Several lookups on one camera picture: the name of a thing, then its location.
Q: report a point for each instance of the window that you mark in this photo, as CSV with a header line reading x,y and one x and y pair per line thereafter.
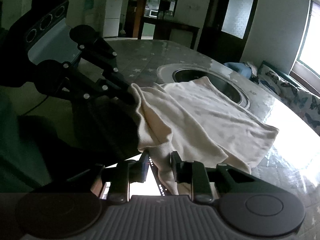
x,y
310,42

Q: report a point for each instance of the dark door with frosted glass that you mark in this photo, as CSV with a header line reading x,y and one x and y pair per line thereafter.
x,y
212,30

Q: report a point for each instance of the butterfly print cushion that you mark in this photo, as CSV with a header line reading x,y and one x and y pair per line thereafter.
x,y
308,107
275,80

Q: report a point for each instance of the white microwave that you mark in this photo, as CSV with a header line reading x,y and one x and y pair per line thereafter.
x,y
153,13

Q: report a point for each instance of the cream knit garment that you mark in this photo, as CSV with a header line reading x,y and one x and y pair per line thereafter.
x,y
200,120

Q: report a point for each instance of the dark wooden console table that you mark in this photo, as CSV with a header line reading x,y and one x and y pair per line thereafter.
x,y
175,25

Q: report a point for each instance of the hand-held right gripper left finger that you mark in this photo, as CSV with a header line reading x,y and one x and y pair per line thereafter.
x,y
143,166

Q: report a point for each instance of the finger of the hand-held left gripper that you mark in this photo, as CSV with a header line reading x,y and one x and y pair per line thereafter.
x,y
107,60
100,91

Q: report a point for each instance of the dark wooden shelf unit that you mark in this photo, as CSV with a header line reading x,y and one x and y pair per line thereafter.
x,y
136,17

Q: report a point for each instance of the blue cushion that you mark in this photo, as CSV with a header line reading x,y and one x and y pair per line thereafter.
x,y
237,70

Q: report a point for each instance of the round black induction cooktop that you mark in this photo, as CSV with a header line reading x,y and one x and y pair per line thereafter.
x,y
232,92

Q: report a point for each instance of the white refrigerator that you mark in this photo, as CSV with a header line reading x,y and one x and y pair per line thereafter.
x,y
112,15

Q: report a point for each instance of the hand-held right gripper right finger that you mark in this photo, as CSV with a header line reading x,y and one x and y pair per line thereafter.
x,y
175,165

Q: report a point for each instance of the teal sofa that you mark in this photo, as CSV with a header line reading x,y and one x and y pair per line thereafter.
x,y
290,78

